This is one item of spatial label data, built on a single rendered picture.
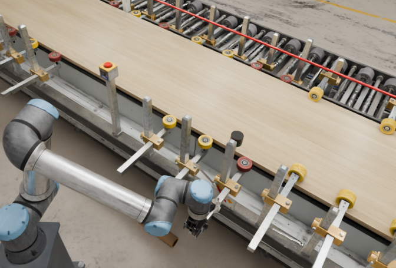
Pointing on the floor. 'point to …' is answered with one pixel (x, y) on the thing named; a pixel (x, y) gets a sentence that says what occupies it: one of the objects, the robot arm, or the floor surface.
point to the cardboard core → (171, 239)
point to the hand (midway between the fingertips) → (197, 230)
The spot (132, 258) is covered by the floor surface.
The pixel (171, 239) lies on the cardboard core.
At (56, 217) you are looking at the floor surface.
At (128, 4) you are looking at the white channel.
